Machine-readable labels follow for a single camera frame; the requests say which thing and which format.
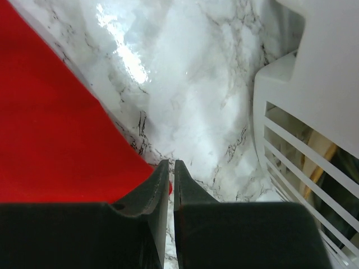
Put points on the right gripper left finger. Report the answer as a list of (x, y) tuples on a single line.
[(129, 233)]

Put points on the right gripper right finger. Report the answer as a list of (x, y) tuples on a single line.
[(212, 234)]

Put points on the red t shirt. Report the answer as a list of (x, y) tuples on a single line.
[(57, 142)]

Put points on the white plastic dish basket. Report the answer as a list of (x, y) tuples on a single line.
[(306, 116)]

